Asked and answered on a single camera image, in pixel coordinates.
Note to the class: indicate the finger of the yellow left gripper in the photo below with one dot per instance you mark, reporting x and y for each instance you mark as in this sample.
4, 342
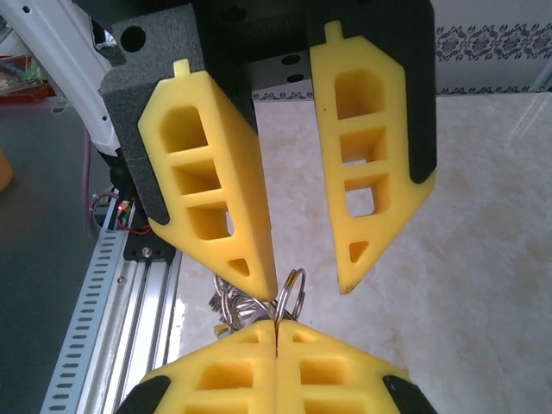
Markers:
388, 215
241, 172

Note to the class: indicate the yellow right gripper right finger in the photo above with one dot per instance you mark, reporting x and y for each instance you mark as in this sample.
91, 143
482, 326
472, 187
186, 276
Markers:
362, 388

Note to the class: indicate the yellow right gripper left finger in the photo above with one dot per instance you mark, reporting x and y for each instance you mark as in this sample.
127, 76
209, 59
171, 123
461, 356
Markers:
181, 388

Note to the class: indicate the steel key holder with rings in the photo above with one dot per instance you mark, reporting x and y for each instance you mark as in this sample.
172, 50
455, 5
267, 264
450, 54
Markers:
241, 308

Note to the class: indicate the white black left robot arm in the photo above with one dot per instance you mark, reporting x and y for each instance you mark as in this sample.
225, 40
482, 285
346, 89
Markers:
64, 52

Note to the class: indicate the small circuit board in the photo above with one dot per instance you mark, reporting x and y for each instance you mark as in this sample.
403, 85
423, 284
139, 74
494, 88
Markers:
116, 211

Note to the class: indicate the red tray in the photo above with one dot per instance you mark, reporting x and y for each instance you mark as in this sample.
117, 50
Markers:
26, 92

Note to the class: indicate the orange container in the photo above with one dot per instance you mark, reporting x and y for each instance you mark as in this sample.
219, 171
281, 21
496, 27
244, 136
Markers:
4, 170

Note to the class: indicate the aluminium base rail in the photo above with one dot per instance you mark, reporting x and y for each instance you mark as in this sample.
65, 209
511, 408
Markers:
146, 310

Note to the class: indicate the aluminium frame post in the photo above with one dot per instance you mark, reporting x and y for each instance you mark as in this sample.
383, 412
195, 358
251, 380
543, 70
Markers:
544, 79

